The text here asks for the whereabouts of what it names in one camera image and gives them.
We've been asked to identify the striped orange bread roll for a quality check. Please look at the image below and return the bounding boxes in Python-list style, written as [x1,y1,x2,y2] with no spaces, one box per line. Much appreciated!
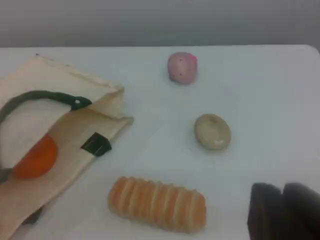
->
[107,175,208,234]

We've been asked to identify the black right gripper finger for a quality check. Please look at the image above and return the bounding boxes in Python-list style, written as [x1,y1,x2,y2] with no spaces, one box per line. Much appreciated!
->
[282,182,320,240]
[247,182,301,240]

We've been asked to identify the pink toy peach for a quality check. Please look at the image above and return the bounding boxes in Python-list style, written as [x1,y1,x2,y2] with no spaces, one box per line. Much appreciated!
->
[167,51,199,85]

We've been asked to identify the white cloth bag green handles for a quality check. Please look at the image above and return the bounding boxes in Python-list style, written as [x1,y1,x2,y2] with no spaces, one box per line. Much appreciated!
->
[0,53,135,240]

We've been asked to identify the beige toy potato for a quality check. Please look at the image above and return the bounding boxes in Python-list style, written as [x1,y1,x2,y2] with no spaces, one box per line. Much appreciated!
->
[194,113,232,152]

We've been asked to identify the orange toy fruit with stem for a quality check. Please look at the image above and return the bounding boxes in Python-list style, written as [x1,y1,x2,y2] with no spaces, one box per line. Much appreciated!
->
[12,136,59,180]

